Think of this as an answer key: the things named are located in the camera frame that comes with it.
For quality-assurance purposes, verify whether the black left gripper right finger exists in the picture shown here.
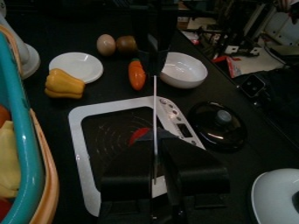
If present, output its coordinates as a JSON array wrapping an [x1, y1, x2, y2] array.
[[154, 135, 230, 224]]

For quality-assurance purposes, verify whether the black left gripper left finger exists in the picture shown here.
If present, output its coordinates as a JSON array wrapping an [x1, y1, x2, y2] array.
[[97, 135, 154, 224]]

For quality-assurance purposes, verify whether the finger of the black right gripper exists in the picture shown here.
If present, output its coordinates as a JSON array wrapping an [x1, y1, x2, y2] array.
[[136, 50, 156, 76], [154, 49, 172, 76]]

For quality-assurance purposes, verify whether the red toy strawberry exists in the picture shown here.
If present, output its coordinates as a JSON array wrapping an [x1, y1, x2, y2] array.
[[126, 126, 152, 147]]

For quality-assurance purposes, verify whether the orange toy carrot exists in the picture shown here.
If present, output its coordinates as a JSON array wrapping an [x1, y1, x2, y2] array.
[[126, 57, 146, 92]]

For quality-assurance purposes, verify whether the white bowl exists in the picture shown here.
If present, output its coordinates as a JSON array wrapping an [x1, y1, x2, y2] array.
[[157, 52, 209, 90], [249, 168, 299, 224]]

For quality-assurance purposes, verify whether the brown toy kiwi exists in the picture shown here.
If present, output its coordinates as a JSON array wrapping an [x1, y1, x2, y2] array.
[[114, 34, 138, 54]]

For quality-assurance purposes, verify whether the beige toy egg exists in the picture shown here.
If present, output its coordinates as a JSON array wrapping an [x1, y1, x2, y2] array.
[[96, 33, 117, 57]]

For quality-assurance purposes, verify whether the small red tool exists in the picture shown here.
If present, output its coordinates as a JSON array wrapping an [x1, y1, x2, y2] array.
[[209, 55, 229, 64]]

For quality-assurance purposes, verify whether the black glossy pot lid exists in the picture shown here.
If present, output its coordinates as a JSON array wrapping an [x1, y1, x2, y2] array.
[[185, 100, 248, 153]]

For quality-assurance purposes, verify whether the white toy plate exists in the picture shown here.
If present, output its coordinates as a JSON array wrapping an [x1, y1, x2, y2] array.
[[48, 52, 105, 85]]

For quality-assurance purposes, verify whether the red white package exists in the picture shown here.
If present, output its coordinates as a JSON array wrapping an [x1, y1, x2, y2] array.
[[225, 56, 245, 79]]

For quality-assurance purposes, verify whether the white black toy induction cooker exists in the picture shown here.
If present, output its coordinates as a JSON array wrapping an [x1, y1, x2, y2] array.
[[68, 95, 208, 218]]

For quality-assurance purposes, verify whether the white bowl left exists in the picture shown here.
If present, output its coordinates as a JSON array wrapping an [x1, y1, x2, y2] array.
[[249, 168, 299, 224]]

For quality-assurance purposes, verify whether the yellow toy bell pepper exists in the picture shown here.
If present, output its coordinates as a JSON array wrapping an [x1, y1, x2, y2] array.
[[42, 67, 86, 101]]

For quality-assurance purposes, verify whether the white utensil stand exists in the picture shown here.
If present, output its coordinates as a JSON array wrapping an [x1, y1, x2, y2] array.
[[0, 12, 41, 81]]

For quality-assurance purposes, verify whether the yellow toy food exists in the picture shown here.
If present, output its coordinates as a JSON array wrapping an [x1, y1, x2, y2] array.
[[0, 120, 22, 200]]

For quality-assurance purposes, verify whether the teal toy basket orange rim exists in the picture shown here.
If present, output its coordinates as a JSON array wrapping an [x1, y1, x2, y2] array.
[[0, 24, 61, 224]]

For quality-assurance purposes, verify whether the white cabinet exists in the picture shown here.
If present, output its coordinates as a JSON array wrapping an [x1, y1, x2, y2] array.
[[264, 10, 299, 47]]

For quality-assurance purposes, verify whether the orange red toy food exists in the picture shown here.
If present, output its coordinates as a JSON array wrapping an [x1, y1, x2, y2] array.
[[0, 104, 12, 130]]

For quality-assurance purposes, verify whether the black metal equipment frame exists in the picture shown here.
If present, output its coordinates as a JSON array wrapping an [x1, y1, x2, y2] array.
[[196, 0, 269, 58]]

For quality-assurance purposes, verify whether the black table-level camera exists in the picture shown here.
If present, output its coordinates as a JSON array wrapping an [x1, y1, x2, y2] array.
[[237, 73, 266, 99]]

